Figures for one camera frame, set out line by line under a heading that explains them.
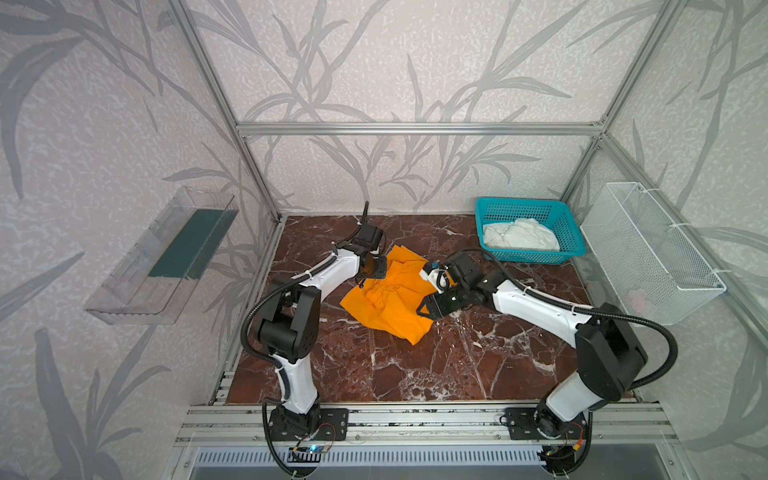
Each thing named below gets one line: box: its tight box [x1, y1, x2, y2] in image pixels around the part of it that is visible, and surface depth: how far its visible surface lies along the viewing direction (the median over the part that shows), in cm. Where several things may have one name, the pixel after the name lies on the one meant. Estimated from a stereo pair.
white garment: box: [483, 218, 561, 251], surface depth 113 cm
